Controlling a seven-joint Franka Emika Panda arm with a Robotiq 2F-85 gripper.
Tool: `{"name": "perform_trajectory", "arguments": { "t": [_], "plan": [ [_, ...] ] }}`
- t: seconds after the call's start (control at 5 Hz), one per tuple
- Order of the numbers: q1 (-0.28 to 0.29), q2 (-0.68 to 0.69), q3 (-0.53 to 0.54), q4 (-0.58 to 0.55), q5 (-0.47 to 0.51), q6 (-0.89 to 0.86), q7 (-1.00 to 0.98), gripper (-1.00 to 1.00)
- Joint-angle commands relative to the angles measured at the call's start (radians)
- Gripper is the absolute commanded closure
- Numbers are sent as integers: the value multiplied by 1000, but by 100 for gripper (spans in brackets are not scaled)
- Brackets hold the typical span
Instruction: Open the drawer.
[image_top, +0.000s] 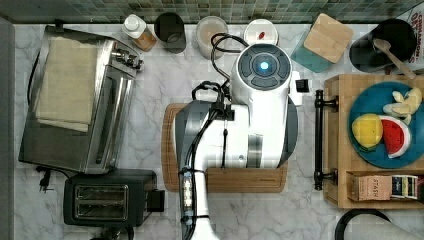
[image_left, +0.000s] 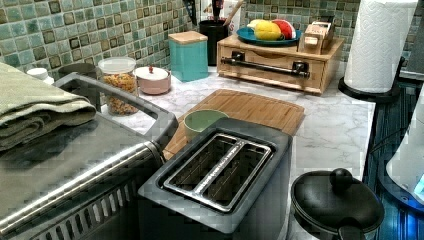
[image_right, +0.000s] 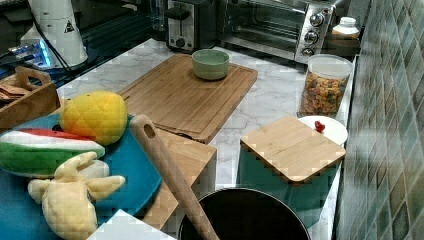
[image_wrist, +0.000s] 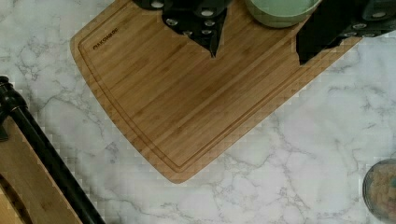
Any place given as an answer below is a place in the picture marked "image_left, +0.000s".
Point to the wooden drawer box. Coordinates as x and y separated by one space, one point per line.
284 66

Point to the green ceramic bowl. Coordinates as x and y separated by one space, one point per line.
197 121

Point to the bamboo cutting board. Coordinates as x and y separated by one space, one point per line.
275 113

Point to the black two-slot toaster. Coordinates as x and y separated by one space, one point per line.
230 182

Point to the teal canister with wooden lid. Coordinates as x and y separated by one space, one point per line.
188 55

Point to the black utensil holder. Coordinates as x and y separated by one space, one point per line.
214 31

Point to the yellow lemon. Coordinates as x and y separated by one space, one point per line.
267 31

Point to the clear jar of pasta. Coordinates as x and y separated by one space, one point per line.
119 73

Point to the watermelon slice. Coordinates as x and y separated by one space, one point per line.
287 29

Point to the wooden spoon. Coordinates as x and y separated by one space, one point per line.
233 12

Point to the wooden tea bag holder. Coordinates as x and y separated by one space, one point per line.
316 38

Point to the black pot lid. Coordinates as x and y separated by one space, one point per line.
333 205

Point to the stainless steel toaster oven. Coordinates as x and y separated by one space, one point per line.
80 183

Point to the black paper towel stand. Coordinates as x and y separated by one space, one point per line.
383 98

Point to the white-capped spice bottle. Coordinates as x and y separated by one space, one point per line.
41 74

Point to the folded green towel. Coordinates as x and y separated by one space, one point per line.
30 108

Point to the paper towel roll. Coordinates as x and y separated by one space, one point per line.
379 36

